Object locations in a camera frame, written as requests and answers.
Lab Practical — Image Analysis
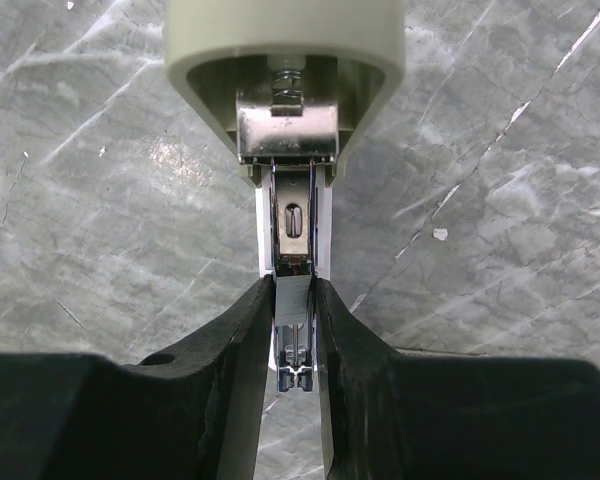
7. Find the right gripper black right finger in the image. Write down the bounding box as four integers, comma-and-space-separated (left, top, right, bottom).
315, 280, 600, 479

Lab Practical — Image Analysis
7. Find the silver staple strip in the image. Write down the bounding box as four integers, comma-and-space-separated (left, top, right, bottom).
274, 275, 313, 328

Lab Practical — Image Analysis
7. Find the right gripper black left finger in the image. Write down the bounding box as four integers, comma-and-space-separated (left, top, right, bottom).
0, 277, 273, 479

